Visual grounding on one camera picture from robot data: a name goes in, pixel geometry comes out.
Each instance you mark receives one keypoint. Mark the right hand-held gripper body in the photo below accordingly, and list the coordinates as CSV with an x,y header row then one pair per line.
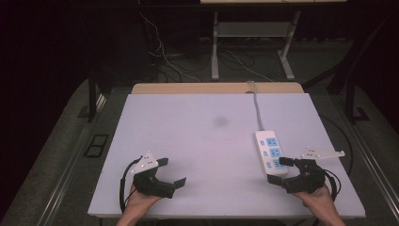
x,y
309,179

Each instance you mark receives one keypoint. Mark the wooden table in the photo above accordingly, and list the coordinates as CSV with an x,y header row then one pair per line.
x,y
188,88

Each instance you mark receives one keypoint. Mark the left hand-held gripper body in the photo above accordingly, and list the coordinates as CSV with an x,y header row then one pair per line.
x,y
150,183

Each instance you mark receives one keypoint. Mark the black floor frame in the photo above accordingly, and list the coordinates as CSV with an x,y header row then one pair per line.
x,y
97,145

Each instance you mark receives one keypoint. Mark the white power strip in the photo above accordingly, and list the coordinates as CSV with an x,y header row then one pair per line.
x,y
266,147

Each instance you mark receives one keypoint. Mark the aluminium floor rail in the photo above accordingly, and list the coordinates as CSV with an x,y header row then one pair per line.
x,y
370,157
72,150

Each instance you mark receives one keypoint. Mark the person's left hand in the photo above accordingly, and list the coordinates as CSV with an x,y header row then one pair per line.
x,y
138,202

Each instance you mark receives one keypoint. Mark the gray metal desk frame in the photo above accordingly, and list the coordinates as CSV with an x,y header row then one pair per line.
x,y
252,29

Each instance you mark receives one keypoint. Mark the person's right hand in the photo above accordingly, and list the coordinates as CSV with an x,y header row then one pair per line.
x,y
316,201

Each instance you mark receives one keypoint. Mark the black metal stand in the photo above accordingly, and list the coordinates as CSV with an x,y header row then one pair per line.
x,y
351,97
92,94

